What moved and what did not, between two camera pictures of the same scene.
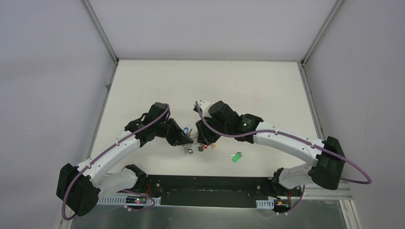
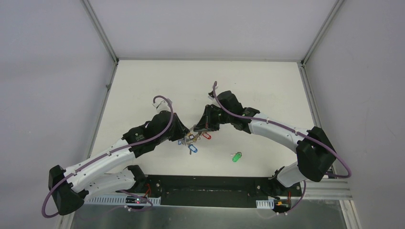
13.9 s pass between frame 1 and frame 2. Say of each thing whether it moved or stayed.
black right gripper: moved
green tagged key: stayed
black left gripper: moved
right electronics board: stayed
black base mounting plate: stayed
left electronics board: stayed
